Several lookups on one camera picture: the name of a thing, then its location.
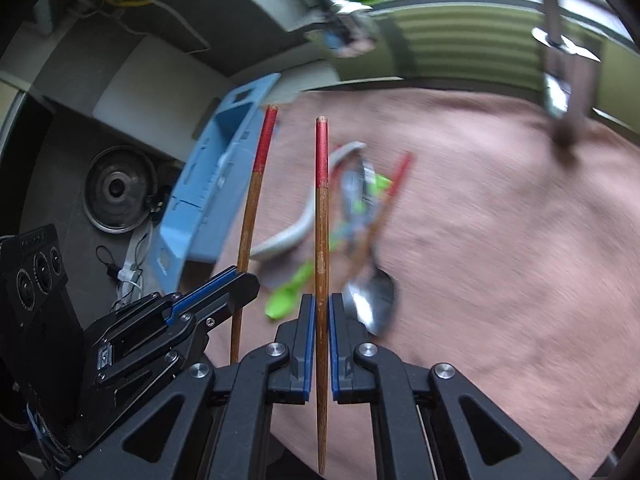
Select red wooden chopstick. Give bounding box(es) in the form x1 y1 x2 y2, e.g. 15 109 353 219
350 152 416 271
315 116 331 475
230 105 278 366

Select steel pot lid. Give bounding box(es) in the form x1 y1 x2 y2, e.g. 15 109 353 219
82 146 158 235

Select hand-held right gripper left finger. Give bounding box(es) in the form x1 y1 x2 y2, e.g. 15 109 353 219
65 294 317 480

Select white power cable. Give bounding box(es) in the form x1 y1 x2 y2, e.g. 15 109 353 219
120 0 211 56

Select green ribbed splash guard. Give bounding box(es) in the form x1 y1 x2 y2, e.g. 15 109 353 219
370 0 640 96

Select ornate handled metal spoon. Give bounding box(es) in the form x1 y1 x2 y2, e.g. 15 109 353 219
342 200 399 337

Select pink towel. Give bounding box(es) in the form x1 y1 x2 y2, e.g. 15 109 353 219
205 85 640 466

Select white cutting board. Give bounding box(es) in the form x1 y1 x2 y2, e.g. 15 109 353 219
92 60 236 161

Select blue plastic drain basket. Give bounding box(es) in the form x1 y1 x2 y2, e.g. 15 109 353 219
159 72 281 293

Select green plastic utensil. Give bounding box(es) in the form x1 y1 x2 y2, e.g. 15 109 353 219
265 172 394 320

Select charger with tangled cables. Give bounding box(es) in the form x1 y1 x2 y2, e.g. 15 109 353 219
95 245 151 311

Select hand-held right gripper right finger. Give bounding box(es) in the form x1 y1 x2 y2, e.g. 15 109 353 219
329 294 576 480

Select plain handled metal spoon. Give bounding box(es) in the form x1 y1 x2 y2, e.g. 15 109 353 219
342 160 377 233

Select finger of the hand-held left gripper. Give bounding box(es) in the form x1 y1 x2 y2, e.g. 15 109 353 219
95 269 261 386
82 265 236 361

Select small black device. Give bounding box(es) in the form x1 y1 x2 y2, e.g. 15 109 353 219
147 187 173 211

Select chrome kitchen faucet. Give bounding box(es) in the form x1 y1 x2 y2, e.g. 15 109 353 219
300 0 603 148

